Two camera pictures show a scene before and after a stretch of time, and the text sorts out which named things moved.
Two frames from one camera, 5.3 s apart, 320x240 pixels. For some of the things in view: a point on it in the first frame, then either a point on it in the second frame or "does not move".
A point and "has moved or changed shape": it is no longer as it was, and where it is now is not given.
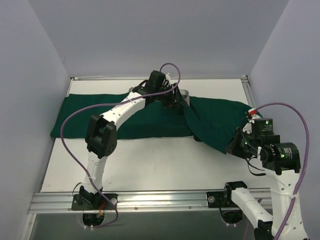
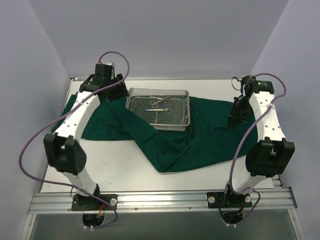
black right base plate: (220, 199) does not move
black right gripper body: (235, 142) -> (240, 110)
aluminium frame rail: (186, 200) does not move
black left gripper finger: (172, 108) -> (111, 99)
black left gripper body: (173, 100) -> (116, 88)
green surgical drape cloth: (214, 121) has moved or changed shape
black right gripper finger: (230, 148) -> (231, 120)
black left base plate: (91, 202) does not move
